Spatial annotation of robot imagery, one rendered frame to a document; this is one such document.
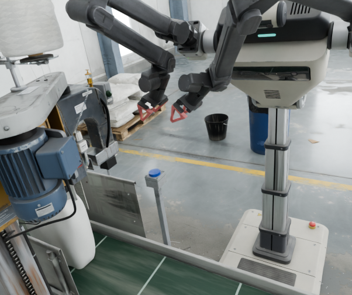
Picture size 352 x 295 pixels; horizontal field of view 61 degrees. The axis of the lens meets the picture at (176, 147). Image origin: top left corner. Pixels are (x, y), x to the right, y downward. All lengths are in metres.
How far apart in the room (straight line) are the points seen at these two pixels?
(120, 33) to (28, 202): 0.54
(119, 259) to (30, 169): 1.01
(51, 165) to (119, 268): 0.99
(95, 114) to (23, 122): 0.51
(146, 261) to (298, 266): 0.81
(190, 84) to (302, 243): 1.28
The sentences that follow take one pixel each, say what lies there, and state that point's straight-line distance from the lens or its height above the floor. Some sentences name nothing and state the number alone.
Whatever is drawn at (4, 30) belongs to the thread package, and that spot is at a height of 1.60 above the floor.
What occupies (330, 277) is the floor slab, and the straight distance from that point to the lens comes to 2.19.
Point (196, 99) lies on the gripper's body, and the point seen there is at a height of 1.28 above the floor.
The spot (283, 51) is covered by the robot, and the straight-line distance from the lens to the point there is 1.15.
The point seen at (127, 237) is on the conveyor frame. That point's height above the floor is 0.39.
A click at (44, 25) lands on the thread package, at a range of 0.90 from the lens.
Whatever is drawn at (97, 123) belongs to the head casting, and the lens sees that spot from 1.31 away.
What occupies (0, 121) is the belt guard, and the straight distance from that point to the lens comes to 0.83.
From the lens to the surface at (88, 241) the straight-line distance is 1.71.
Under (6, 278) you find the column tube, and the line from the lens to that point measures 1.29.
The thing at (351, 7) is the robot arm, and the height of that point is 1.54.
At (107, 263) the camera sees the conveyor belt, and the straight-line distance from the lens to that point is 1.79.
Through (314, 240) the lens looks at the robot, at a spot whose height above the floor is 0.26.
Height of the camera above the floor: 1.62
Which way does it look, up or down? 26 degrees down
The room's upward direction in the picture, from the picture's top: 8 degrees counter-clockwise
